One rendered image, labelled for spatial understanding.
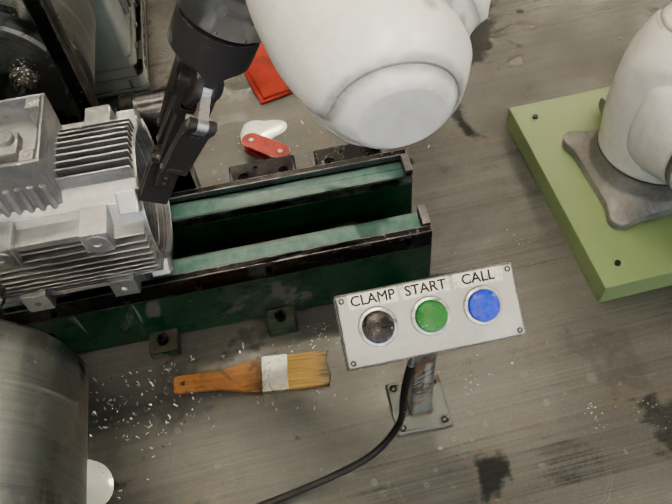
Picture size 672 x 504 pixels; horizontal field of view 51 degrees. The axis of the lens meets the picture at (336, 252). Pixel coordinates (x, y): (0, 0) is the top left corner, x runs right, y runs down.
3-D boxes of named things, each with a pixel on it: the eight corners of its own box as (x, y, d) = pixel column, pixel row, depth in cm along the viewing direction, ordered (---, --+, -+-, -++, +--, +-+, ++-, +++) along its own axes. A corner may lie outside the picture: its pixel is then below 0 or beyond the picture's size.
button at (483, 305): (468, 323, 66) (472, 324, 64) (461, 292, 66) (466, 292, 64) (499, 317, 66) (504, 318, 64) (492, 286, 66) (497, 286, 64)
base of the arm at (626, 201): (657, 96, 110) (668, 69, 105) (736, 202, 97) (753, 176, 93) (547, 122, 108) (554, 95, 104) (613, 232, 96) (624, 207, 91)
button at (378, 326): (364, 344, 65) (366, 346, 64) (358, 313, 66) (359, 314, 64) (395, 338, 66) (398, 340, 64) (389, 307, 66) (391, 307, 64)
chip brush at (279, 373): (174, 405, 90) (172, 402, 90) (175, 369, 93) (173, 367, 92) (331, 386, 90) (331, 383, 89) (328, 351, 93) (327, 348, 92)
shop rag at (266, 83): (324, 82, 123) (324, 77, 122) (261, 105, 120) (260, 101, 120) (292, 33, 131) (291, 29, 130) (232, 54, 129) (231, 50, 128)
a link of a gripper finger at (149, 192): (184, 155, 70) (185, 160, 70) (166, 199, 75) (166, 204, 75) (154, 149, 69) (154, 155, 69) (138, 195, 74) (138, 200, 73)
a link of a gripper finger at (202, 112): (223, 60, 61) (229, 100, 58) (205, 105, 64) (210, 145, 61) (196, 53, 60) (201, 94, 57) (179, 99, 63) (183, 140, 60)
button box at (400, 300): (345, 366, 69) (348, 372, 64) (331, 295, 70) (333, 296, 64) (512, 332, 70) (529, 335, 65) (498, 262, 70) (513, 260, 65)
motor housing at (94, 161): (14, 331, 84) (-74, 240, 69) (27, 209, 95) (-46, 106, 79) (178, 301, 85) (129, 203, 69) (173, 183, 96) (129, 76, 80)
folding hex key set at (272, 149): (239, 150, 115) (237, 143, 113) (250, 138, 116) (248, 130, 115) (284, 168, 112) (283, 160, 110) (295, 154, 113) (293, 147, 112)
